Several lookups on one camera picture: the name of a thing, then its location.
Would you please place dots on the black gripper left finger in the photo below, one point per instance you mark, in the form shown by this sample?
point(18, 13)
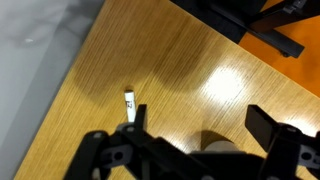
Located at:
point(133, 153)

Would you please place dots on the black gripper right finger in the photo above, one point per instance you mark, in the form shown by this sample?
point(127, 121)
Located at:
point(286, 150)

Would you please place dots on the black marker with white label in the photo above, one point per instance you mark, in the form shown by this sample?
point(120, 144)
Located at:
point(130, 103)

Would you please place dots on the grey ceramic mug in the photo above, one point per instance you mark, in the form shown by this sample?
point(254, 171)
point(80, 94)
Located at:
point(220, 146)

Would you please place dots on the black robot mounting stand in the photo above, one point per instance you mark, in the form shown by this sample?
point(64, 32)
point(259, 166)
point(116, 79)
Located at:
point(226, 20)

